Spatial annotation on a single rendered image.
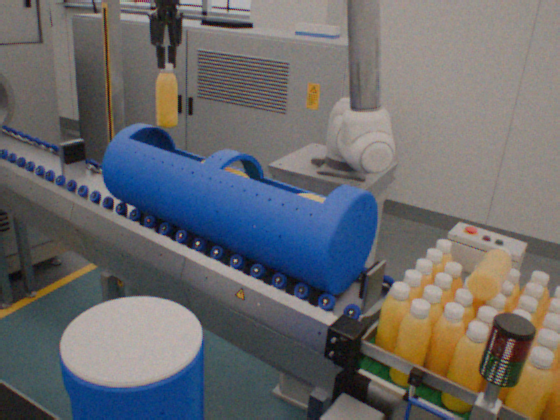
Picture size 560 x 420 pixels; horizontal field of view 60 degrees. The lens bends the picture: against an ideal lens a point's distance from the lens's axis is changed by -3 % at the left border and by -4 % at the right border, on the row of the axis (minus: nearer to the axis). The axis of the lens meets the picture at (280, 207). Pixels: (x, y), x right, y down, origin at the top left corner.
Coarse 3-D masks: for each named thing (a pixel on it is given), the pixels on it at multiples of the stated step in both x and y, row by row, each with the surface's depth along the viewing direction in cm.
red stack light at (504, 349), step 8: (488, 336) 76; (496, 336) 74; (504, 336) 73; (488, 344) 75; (496, 344) 74; (504, 344) 73; (512, 344) 72; (520, 344) 72; (528, 344) 72; (496, 352) 74; (504, 352) 73; (512, 352) 72; (520, 352) 72; (528, 352) 73; (504, 360) 73; (512, 360) 73; (520, 360) 73
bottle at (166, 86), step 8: (168, 72) 160; (160, 80) 160; (168, 80) 160; (176, 80) 162; (160, 88) 160; (168, 88) 160; (176, 88) 163; (160, 96) 162; (168, 96) 162; (176, 96) 164; (160, 104) 163; (168, 104) 163; (176, 104) 165; (160, 112) 164; (168, 112) 164; (176, 112) 166; (160, 120) 165; (168, 120) 165; (176, 120) 167
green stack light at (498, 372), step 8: (488, 352) 75; (480, 360) 78; (488, 360) 76; (496, 360) 74; (480, 368) 78; (488, 368) 76; (496, 368) 75; (504, 368) 74; (512, 368) 74; (520, 368) 74; (488, 376) 76; (496, 376) 75; (504, 376) 74; (512, 376) 74; (520, 376) 75; (496, 384) 75; (504, 384) 75; (512, 384) 75
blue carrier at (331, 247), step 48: (144, 144) 158; (144, 192) 155; (192, 192) 143; (240, 192) 135; (288, 192) 129; (336, 192) 126; (240, 240) 136; (288, 240) 126; (336, 240) 121; (336, 288) 130
